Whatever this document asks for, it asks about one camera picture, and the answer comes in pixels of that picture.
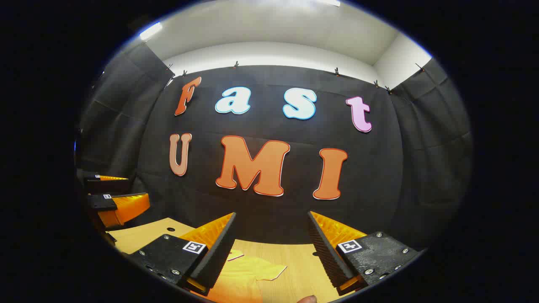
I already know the black backdrop cloth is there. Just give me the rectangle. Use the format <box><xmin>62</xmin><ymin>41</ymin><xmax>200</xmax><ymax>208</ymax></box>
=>
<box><xmin>76</xmin><ymin>42</ymin><xmax>474</xmax><ymax>253</ymax></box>

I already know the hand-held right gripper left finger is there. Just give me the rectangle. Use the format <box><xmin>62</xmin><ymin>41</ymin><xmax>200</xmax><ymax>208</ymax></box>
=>
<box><xmin>126</xmin><ymin>212</ymin><xmax>237</xmax><ymax>296</ymax></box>

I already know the orange T-shirt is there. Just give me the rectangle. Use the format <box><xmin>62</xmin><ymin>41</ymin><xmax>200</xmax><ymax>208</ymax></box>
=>
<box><xmin>192</xmin><ymin>249</ymin><xmax>288</xmax><ymax>303</ymax></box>

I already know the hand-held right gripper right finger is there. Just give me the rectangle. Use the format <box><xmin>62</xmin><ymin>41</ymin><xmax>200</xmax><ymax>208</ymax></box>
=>
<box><xmin>307</xmin><ymin>210</ymin><xmax>424</xmax><ymax>296</ymax></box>

